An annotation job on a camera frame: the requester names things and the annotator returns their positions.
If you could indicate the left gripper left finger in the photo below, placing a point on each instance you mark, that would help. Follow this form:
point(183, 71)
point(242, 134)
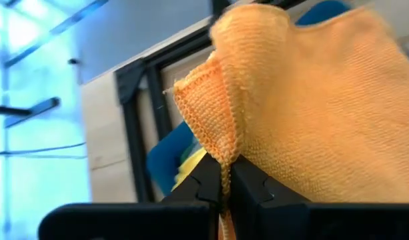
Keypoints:
point(201, 190)

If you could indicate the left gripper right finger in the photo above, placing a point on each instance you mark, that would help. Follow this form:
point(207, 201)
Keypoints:
point(257, 200)

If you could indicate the yellow microfiber towel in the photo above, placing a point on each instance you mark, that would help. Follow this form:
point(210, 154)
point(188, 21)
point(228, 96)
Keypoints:
point(189, 166)

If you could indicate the orange microfiber towel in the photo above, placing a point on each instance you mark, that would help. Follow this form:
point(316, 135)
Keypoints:
point(324, 116)

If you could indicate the black aluminium table frame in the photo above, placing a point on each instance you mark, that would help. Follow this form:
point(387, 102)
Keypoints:
point(137, 100)

